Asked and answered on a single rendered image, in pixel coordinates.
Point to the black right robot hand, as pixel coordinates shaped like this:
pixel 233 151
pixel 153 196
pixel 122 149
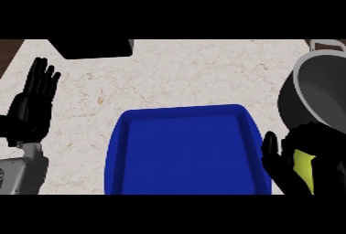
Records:
pixel 327 143

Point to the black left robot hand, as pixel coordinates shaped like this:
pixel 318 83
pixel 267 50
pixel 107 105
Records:
pixel 29 106

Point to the yellow-green pear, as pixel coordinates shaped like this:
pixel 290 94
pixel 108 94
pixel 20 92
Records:
pixel 304 167

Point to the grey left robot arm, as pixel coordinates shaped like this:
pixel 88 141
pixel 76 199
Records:
pixel 20 173

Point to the grey metal pot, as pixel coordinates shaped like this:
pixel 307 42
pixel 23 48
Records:
pixel 315 91

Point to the blue plastic tray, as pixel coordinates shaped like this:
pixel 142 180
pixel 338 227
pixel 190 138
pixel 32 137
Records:
pixel 187 152

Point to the black appliance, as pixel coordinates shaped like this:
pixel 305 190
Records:
pixel 95 48

